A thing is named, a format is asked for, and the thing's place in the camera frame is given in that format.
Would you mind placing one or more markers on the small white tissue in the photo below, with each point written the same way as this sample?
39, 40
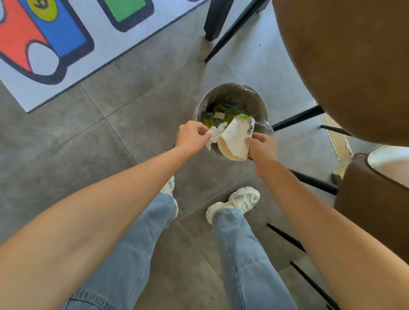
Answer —
215, 134

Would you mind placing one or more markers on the person's right white sneaker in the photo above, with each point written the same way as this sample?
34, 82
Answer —
239, 199

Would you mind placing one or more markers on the person's blue jeans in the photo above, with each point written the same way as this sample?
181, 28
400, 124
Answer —
249, 265

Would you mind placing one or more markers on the person's right hand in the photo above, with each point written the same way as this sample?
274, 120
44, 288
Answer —
263, 153

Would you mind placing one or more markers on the colourful hopscotch rug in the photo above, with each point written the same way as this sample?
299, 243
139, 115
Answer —
96, 48

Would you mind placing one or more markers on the person's left hand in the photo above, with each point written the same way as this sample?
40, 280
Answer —
191, 137

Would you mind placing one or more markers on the person's left white sneaker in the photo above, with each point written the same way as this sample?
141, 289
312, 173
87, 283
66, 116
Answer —
169, 188

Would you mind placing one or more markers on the crushed white paper cup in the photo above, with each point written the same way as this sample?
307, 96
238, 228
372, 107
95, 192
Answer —
235, 140

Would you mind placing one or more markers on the green yellow paper scraps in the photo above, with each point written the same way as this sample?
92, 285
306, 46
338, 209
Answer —
220, 115

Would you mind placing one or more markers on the person's left forearm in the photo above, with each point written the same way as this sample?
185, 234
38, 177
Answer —
96, 217

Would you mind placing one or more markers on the brown upholstered chair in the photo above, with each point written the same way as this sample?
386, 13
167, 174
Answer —
367, 207

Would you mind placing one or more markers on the round trash bin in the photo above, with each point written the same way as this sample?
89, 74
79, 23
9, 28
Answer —
223, 94

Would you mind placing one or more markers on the person's white sneaker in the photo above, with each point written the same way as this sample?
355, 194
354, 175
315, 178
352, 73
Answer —
169, 188
239, 199

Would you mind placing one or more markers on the person's right forearm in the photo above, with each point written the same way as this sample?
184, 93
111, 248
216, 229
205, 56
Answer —
326, 230

